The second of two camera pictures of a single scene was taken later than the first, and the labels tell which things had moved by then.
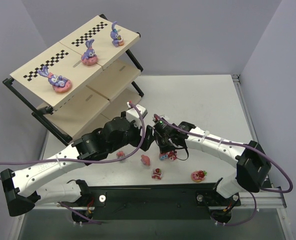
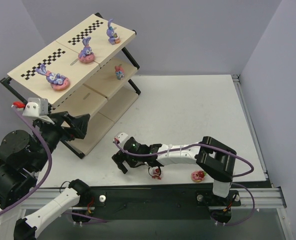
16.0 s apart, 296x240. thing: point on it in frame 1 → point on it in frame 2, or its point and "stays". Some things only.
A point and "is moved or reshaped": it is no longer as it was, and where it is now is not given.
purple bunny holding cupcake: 117,40 is moved or reshaped
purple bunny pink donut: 61,85 is moved or reshaped
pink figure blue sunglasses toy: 162,156 is moved or reshaped
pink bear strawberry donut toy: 198,176 stays
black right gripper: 161,138 → 122,157
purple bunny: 89,58 is moved or reshaped
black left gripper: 142,136 → 69,125
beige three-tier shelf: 84,81 stays
